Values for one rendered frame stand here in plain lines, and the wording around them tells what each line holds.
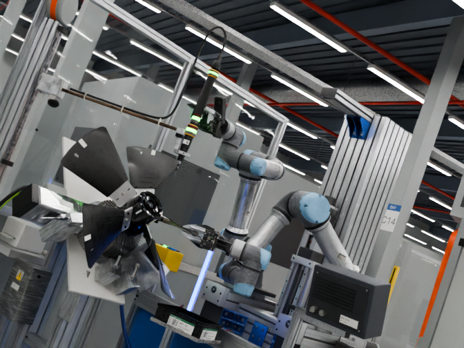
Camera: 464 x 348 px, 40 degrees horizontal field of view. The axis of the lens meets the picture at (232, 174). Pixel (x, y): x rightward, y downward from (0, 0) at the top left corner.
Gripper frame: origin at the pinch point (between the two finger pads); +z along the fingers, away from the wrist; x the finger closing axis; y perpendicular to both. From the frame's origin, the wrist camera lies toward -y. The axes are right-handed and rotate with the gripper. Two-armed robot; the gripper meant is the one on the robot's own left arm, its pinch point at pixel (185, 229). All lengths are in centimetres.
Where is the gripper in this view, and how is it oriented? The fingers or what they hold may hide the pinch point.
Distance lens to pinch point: 256.4
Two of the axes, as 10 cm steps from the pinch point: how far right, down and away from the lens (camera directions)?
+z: -9.3, -3.3, 1.4
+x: -3.4, 9.4, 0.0
